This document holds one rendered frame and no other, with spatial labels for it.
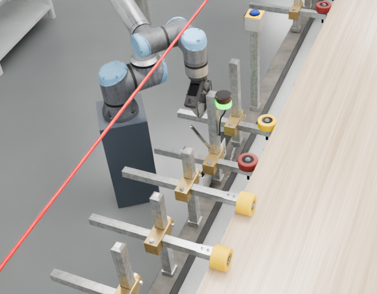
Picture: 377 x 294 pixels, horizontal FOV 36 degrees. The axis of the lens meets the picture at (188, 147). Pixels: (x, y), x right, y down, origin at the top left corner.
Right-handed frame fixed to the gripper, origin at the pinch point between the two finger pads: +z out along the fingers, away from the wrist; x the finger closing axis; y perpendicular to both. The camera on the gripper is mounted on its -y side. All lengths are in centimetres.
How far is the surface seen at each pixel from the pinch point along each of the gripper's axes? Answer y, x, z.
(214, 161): -9.3, -9.5, 13.9
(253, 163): -8.9, -26.0, 10.2
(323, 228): -31, -59, 11
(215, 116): -4.8, -9.6, -6.0
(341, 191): -12, -61, 11
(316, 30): 138, -16, 39
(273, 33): 223, 36, 101
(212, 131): -5.0, -7.7, 1.8
